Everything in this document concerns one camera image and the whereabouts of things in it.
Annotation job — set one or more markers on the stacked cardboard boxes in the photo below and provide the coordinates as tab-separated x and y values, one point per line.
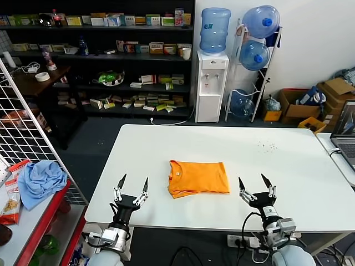
336	88

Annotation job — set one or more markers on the dark blue cloth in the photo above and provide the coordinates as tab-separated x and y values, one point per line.
274	38

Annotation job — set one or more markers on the flat white medicine box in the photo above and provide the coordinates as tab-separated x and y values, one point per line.
136	84

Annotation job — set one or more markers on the orange t-shirt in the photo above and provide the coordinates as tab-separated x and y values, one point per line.
199	177

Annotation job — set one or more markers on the white cylinder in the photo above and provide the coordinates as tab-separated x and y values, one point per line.
9	59

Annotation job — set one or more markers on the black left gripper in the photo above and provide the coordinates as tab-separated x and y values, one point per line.
124	207

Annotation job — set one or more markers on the white water dispenser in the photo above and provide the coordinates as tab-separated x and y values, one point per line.
207	105

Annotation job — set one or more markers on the white metal jug rack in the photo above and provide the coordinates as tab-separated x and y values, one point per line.
256	109

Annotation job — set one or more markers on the white paper cup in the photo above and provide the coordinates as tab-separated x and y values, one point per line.
186	54

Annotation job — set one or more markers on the yellow plastic bin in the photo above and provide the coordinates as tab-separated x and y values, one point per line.
307	123

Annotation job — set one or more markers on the blue white pack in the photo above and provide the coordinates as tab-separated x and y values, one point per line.
311	95

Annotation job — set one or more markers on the pink white medicine box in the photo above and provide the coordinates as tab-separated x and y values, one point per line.
119	46

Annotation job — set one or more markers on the teal white medicine box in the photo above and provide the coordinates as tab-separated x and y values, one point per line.
152	20

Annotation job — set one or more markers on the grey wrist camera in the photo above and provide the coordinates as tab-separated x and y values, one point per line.
109	237
285	230

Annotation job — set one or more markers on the bowl with green packets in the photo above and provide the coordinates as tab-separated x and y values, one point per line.
109	77

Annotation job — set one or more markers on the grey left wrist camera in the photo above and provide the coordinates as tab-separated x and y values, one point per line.
109	237

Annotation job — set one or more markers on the tall pink blue box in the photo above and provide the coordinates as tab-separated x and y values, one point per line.
178	17

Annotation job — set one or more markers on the orange white medicine box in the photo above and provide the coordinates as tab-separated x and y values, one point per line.
156	48

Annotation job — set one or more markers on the brown wooden table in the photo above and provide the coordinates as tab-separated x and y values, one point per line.
33	83

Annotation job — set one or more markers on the white power strip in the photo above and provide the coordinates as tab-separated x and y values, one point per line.
235	241

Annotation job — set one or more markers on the blue plastic bottle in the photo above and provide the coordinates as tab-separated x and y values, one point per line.
83	48

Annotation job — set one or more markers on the open white box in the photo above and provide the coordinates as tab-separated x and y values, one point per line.
70	50

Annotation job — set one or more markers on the small green medicine box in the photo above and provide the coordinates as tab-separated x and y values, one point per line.
169	86

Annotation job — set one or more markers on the blue printed package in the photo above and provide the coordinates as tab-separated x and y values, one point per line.
79	253

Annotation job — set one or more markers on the green plastic bottle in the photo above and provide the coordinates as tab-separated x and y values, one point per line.
50	243

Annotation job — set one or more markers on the black shelving unit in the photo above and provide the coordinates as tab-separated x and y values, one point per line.
154	57

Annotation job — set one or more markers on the labelled blue water jug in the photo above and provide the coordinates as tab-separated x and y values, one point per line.
214	33

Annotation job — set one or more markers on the white tape roll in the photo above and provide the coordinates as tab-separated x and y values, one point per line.
38	78

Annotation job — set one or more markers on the pink drink bottle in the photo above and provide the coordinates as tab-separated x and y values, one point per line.
48	59

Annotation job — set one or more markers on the dark brown bottle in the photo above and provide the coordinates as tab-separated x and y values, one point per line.
4	235

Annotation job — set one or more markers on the shiny dark dome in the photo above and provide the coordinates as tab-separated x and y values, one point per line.
44	20

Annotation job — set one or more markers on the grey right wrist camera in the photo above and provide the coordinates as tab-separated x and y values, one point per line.
285	230

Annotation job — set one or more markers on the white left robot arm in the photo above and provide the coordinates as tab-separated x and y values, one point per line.
105	259

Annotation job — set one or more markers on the yellow white medicine box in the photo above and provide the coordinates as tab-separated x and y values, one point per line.
73	20

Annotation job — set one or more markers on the flat green medicine box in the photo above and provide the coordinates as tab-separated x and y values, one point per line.
162	107

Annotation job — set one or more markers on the cola bottle red cap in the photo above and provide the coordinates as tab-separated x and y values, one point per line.
57	20

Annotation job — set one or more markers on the white blue medicine box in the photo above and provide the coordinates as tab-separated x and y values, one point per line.
111	20

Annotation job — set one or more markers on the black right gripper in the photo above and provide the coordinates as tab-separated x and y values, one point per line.
264	205

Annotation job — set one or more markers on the red white snack bag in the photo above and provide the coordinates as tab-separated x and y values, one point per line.
18	169

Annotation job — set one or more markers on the grey laptop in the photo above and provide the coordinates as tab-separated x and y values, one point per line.
344	124

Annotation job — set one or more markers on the open cardboard box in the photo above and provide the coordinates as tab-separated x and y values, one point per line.
301	110

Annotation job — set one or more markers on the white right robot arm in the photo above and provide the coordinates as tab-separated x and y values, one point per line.
291	256

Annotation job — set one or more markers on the light blue garment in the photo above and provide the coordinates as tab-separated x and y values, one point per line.
41	183

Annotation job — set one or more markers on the blue grey clothes pile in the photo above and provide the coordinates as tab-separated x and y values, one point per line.
349	74

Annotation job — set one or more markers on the small yellow box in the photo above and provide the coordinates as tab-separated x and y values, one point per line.
271	115

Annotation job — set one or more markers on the red edged white shelf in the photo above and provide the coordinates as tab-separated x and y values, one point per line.
29	219

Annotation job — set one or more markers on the red snack bag chips picture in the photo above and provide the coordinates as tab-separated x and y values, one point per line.
11	202

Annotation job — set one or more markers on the grey plastic bag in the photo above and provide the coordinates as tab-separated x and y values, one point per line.
272	103

